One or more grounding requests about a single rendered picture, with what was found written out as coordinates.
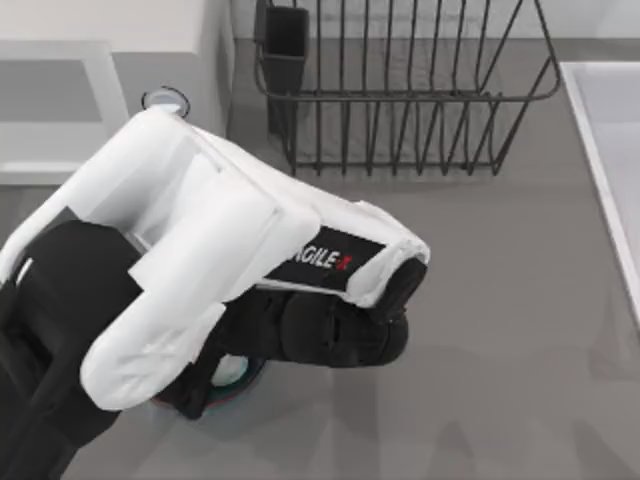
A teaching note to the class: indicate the round teal rimmed plate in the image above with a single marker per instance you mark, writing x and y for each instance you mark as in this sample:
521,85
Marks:
235,375

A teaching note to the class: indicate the small clear round cup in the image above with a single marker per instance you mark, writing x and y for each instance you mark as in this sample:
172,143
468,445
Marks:
167,97

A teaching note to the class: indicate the dark utensil holder cup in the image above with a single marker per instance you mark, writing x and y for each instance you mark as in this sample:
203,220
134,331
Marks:
284,50

